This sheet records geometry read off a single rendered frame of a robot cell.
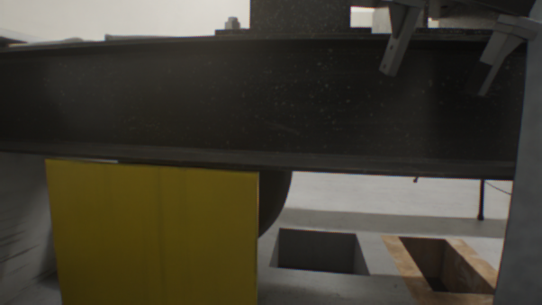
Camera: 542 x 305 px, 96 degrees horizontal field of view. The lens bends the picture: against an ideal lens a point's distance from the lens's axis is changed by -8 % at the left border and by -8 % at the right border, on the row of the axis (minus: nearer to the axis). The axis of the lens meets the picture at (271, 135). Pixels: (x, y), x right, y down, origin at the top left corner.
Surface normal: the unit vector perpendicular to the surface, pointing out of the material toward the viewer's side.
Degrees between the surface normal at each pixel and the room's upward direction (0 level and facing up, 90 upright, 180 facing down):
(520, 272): 90
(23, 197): 90
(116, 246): 90
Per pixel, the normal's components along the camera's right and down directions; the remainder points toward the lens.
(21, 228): 0.99, 0.04
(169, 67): -0.15, 0.11
